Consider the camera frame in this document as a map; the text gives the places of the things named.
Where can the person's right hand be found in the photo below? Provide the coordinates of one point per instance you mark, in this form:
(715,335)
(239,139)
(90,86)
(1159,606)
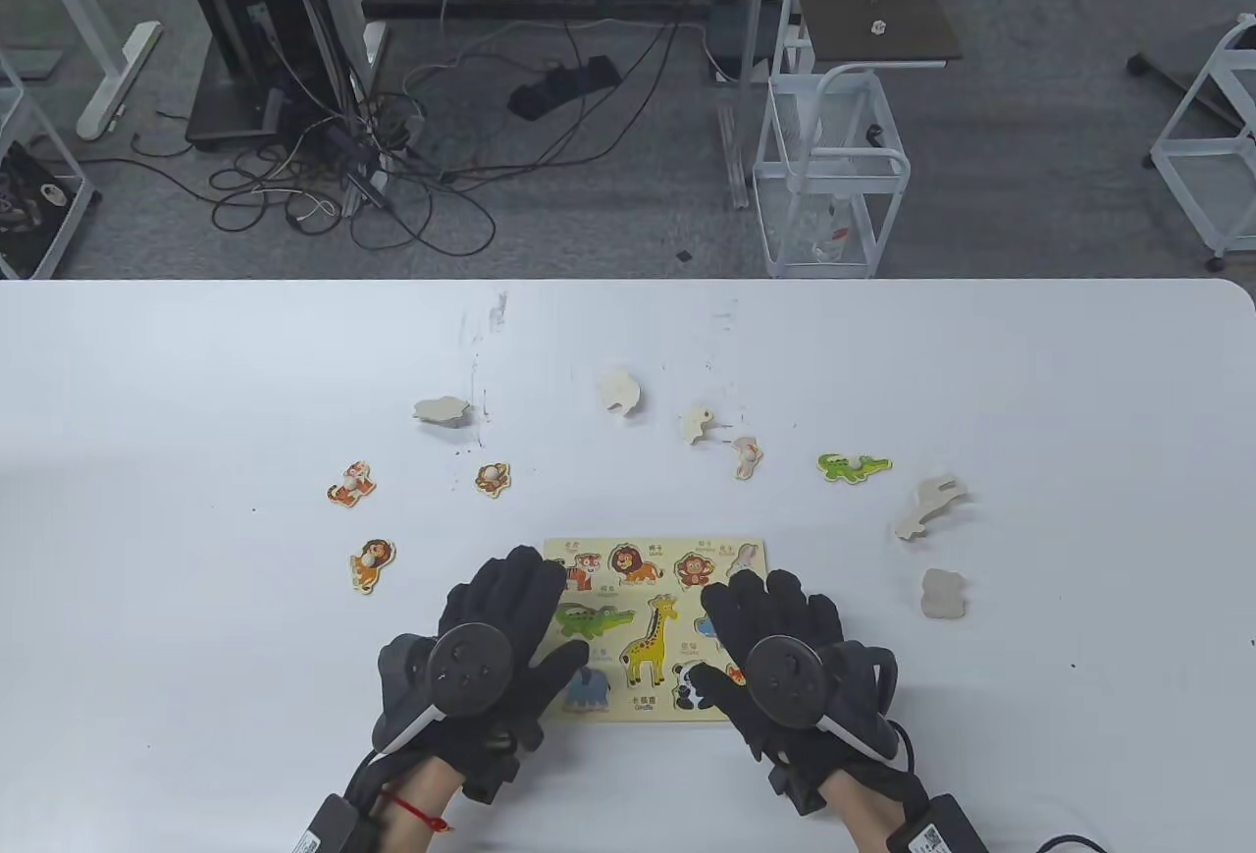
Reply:
(775,608)

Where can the person's left hand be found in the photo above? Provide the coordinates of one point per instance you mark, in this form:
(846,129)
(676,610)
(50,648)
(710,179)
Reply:
(500,588)

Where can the monkey puzzle piece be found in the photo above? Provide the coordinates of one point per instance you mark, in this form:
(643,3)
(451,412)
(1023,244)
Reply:
(493,480)

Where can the lion puzzle piece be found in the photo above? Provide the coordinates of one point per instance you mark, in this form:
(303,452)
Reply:
(371,566)

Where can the wooden animal puzzle frame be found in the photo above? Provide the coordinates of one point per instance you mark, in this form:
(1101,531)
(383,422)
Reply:
(638,563)

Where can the rabbit puzzle piece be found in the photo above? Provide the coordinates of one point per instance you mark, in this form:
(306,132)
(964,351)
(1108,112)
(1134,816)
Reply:
(746,458)

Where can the green crocodile puzzle piece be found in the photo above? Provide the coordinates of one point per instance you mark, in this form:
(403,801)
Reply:
(849,468)

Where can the panda puzzle piece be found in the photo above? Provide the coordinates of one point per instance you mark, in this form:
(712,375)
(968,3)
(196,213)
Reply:
(942,595)

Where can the giraffe puzzle piece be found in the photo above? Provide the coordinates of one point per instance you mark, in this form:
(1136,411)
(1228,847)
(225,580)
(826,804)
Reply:
(922,509)

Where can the tiger puzzle piece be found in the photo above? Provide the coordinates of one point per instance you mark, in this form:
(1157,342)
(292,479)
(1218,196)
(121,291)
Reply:
(350,485)

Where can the plain wooden puzzle piece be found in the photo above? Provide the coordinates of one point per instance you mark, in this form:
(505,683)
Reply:
(618,390)
(440,411)

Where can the fox puzzle piece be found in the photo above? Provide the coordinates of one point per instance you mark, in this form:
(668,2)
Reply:
(695,423)

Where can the black forearm box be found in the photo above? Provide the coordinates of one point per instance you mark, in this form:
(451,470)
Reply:
(329,828)
(937,833)

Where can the person's right forearm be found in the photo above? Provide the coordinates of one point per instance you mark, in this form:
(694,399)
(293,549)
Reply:
(863,819)

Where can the person's left forearm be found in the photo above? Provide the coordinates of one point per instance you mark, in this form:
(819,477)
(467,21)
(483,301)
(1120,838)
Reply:
(432,784)

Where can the black grey hand controller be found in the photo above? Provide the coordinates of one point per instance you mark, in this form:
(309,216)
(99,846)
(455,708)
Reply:
(785,681)
(469,671)

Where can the clear spray bottle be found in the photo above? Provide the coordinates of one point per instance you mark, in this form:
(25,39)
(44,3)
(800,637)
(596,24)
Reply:
(834,230)

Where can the white power strip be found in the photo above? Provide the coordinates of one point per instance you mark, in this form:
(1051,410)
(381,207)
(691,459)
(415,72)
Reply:
(365,187)

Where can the white metal trolley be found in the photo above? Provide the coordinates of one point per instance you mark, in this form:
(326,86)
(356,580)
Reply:
(86,195)
(785,174)
(1241,30)

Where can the black power strip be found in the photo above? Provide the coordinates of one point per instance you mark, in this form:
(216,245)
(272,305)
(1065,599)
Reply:
(559,87)

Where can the dark patterned bag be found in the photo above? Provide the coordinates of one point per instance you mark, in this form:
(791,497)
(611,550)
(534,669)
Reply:
(25,215)

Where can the black chair leg with caster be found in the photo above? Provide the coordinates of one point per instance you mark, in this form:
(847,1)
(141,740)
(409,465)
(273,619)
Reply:
(1138,64)

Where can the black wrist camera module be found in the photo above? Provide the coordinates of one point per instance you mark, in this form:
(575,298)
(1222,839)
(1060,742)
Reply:
(800,789)
(491,779)

